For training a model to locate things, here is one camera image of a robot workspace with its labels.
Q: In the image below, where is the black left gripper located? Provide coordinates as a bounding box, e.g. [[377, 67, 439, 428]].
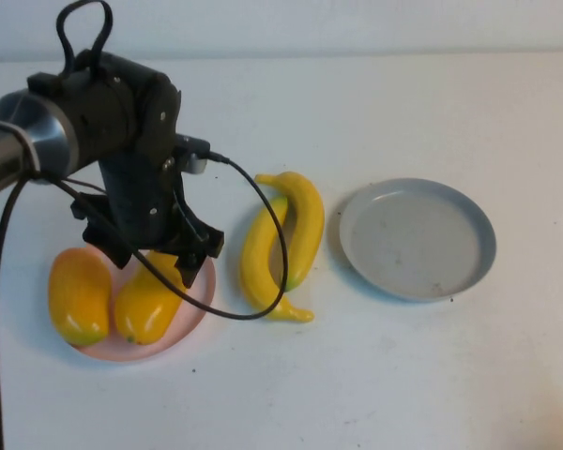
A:
[[69, 154, 226, 288]]

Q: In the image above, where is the orange-tinted yellow mango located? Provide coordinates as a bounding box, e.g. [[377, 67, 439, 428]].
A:
[[48, 247, 114, 349]]

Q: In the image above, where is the yellow banana with curled stem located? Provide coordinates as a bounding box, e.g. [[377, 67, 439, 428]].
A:
[[238, 195, 316, 324]]

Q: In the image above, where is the yellow banana with green tip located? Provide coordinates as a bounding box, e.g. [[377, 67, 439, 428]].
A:
[[254, 171, 327, 293]]

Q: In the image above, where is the pink round plate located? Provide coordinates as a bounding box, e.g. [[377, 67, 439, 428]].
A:
[[68, 243, 217, 365]]

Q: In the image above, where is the grey-blue round plate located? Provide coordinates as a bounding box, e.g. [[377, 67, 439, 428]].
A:
[[338, 176, 498, 304]]

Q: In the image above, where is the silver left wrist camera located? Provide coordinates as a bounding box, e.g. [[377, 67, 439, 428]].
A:
[[174, 133, 213, 176]]

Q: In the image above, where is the long black camera cable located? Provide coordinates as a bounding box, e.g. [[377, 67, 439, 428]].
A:
[[0, 150, 291, 450]]

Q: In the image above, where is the short black cable loop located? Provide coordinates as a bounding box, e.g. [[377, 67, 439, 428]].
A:
[[56, 0, 114, 72]]

